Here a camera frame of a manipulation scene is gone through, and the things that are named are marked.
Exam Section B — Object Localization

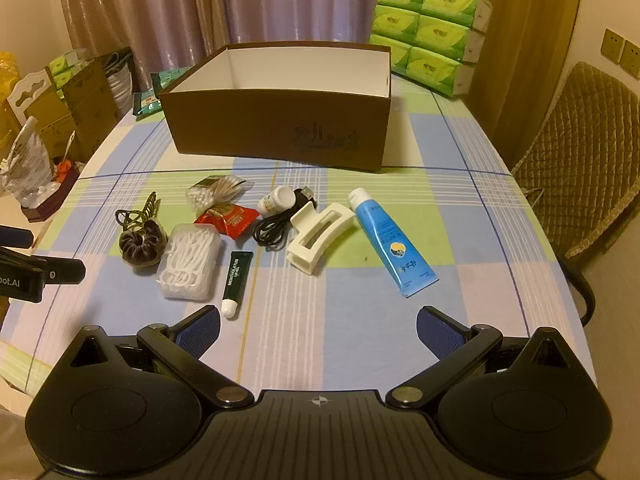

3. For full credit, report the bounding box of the brown velvet scrunchie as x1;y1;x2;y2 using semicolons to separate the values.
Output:
118;219;169;266

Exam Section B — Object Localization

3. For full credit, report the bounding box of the brown cardboard carton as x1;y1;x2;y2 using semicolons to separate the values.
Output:
25;56;132;162

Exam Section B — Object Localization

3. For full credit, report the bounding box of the leopard print hair clip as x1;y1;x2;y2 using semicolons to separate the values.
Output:
115;192;161;231

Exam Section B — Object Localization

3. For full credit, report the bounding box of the white carved chair back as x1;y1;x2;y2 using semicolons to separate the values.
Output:
5;67;54;127

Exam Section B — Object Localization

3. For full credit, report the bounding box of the cotton swab bag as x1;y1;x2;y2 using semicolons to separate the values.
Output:
185;174;254;210

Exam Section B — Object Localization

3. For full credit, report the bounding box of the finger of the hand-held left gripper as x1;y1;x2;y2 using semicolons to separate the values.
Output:
27;256;87;285
0;226;34;250

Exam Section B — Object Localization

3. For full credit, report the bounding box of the black usb cable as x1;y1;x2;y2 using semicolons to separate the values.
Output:
252;187;320;250

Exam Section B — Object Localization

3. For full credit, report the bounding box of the white hair claw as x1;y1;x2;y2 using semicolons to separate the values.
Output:
285;202;359;276

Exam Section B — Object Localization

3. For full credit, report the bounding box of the white pill bottle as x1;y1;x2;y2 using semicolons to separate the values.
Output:
257;185;296;217

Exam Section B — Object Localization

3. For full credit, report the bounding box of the stack of green tissue packs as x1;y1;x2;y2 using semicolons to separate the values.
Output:
369;0;494;99

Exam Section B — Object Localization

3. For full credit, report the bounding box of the dark green sachet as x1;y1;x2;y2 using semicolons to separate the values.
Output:
221;251;255;320

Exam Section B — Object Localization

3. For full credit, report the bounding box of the clear floss pick box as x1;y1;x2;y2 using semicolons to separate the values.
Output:
155;223;223;304

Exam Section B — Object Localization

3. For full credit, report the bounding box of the dark wooden box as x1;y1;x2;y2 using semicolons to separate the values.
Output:
20;161;82;224

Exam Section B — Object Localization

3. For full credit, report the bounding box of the quilted beige chair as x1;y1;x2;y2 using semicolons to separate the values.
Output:
510;61;640;328

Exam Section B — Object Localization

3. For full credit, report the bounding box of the brown cardboard box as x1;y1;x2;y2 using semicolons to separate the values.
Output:
157;41;392;171

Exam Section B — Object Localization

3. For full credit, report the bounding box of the blue cream tube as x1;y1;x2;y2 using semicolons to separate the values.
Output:
347;187;440;298

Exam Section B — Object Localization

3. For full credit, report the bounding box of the pleated curtain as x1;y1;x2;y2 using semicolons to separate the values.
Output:
54;0;382;70

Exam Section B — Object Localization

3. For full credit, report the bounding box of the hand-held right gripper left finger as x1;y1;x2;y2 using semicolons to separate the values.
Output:
62;305;253;409

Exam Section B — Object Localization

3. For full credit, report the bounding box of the plaid tablecloth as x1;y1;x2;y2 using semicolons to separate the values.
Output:
0;72;601;413

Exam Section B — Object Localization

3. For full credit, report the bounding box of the green tissue pack bundle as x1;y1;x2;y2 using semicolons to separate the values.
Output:
48;50;87;92

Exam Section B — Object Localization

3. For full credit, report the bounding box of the white plastic bag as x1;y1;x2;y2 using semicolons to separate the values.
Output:
0;116;59;207

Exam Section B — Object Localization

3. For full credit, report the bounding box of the stack of white bowls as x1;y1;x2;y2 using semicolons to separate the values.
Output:
106;51;136;117

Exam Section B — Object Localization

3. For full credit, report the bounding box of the gold wall socket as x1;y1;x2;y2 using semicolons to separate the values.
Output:
621;40;640;79
600;28;626;64

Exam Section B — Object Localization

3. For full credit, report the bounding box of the red snack packet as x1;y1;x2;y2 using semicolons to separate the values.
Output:
193;203;261;239

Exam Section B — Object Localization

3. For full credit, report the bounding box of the yellow plastic bag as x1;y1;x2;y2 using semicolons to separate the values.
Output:
0;51;24;107

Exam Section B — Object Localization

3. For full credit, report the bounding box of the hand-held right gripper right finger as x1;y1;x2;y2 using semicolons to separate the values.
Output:
385;304;577;409

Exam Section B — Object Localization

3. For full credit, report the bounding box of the brown wooden panel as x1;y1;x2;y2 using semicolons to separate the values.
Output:
432;0;587;161

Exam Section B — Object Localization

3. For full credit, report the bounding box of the green wet wipe packet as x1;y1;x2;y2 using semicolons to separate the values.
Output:
151;66;194;94
133;91;166;120

